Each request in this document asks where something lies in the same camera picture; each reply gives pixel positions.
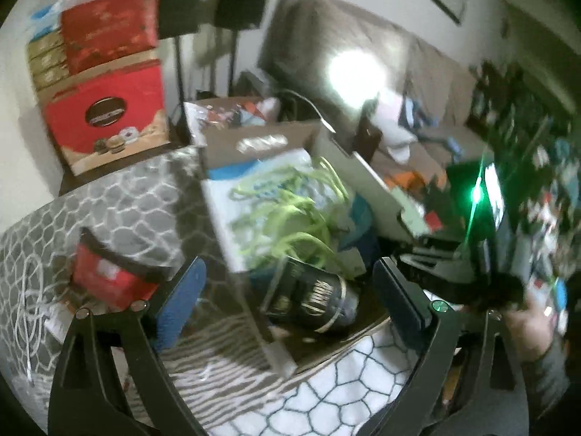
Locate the grey white patterned blanket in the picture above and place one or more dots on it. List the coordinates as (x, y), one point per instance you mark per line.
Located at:
(154, 212)

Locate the person's right hand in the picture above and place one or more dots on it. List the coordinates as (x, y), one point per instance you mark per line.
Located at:
(533, 333)

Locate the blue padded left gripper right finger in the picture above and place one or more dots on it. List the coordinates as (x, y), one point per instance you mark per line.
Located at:
(467, 380)

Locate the stacked gold boxes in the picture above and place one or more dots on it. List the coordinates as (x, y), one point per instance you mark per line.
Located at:
(47, 60)

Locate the black gold can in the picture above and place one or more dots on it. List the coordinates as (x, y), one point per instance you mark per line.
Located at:
(305, 297)

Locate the red collection gift box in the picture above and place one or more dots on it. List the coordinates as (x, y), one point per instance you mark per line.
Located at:
(112, 116)

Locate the brown cardboard box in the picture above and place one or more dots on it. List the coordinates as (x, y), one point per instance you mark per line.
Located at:
(379, 212)

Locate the red patterned gift box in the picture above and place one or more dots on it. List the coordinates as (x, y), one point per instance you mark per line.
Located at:
(101, 31)

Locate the red snack pouch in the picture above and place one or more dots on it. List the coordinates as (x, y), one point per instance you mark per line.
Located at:
(112, 278)

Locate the black speaker stand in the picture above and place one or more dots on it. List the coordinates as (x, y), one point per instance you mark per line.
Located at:
(178, 18)

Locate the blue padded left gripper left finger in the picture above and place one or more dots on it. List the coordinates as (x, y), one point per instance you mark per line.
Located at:
(86, 395)

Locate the black speaker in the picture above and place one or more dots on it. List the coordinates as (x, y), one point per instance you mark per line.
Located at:
(239, 15)

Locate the blue plastic tool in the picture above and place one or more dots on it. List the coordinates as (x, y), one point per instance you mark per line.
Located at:
(425, 128)

